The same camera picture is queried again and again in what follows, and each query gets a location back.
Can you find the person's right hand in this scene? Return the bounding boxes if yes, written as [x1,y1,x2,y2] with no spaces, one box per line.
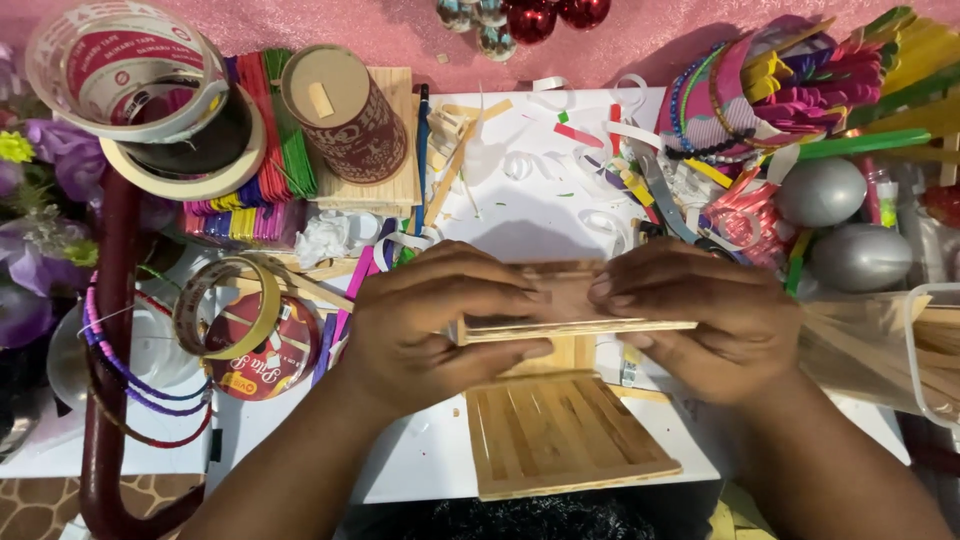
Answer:
[588,236,804,406]

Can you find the person's left hand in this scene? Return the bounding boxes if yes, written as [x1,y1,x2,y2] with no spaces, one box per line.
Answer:
[337,240,556,421]

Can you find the wooden craft stick panel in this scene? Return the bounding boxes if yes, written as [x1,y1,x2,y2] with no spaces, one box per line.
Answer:
[448,258,700,348]

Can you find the pink craft stick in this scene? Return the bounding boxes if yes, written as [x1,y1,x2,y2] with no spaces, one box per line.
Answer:
[332,245,378,348]

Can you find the purple craft stick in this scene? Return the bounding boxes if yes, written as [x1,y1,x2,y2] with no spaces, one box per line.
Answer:
[310,312,340,388]

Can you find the pink curled ribbon bunch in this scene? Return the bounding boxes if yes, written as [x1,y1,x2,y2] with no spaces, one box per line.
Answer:
[703,178,790,270]

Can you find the crumpled white paper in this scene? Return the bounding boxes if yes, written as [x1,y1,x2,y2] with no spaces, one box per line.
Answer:
[293,209,385,270]

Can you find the bag of wooden sticks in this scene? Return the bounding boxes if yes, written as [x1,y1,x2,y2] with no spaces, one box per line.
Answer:
[796,291,960,423]

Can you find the grey scissors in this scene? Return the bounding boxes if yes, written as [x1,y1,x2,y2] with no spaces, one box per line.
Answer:
[636,147,742,262]

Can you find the stacked wooden stick panels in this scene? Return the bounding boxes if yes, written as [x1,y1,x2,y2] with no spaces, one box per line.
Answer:
[310,67,423,220]

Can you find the yellow tape roll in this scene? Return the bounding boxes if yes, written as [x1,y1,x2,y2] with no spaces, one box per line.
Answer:
[171,255,283,362]

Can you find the red ribbon spool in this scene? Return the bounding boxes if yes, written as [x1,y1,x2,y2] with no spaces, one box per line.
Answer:
[202,291,323,403]

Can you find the small wooden stick piece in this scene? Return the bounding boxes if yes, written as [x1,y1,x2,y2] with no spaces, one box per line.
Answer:
[501,334,601,380]

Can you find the silver plastic egg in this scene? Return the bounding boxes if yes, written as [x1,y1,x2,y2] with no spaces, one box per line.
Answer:
[774,156,870,229]
[808,222,915,294]

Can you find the white work board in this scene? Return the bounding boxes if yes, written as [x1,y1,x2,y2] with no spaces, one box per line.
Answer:
[204,87,913,505]

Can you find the blue pen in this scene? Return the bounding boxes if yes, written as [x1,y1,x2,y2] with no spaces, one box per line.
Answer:
[414,82,433,220]

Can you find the wooden craft stick tray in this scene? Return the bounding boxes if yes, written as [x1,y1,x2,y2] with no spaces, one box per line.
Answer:
[463,369,684,502]

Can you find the yellow paper sheets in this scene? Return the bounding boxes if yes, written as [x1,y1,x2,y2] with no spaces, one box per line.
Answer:
[708,482,780,540]

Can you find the pile of coloured craft sticks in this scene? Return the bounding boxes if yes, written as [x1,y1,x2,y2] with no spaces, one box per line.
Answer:
[176,48,321,250]

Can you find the clear plastic container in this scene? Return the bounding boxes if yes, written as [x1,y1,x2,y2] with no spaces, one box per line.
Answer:
[902,282,960,430]

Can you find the person's dark clothing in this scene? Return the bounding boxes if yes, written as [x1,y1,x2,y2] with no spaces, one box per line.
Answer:
[339,480,723,540]

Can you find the long green craft stick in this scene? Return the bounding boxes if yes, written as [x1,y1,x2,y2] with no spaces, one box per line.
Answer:
[796,128,933,162]

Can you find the cream masking tape roll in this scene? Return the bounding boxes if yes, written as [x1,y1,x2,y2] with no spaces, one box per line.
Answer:
[99,82,268,202]

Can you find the clear plastic bowl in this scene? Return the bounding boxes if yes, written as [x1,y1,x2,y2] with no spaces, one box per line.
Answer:
[46,298,220,423]

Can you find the pink holder of coloured sticks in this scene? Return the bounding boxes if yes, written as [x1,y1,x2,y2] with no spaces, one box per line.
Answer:
[656,6,960,151]

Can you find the black tape roll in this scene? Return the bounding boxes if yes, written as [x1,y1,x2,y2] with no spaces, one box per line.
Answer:
[120,88,254,176]

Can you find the pink glitter cloth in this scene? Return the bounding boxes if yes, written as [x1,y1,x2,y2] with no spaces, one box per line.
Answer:
[0,0,960,97]

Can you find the red bauble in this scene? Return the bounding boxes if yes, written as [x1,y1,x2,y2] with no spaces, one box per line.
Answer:
[556,0,613,32]
[506,0,558,45]

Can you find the purple artificial flowers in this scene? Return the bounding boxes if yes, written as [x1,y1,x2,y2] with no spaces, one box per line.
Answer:
[0,45,181,354]

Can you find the clear tape roll red print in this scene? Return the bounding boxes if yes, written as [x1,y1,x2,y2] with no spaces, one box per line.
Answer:
[24,0,231,145]

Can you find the giraffe pattern mat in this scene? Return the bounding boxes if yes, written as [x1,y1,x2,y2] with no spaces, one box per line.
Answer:
[0,473,208,540]

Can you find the beaded bracelets bunch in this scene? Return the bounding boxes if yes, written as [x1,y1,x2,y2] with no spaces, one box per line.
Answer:
[664,41,759,166]

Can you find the coloured bead strings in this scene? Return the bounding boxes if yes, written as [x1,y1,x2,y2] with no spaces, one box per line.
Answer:
[81,270,216,451]

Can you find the dark red curved handle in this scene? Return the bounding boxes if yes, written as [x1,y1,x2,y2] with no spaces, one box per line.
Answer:
[78,168,208,540]

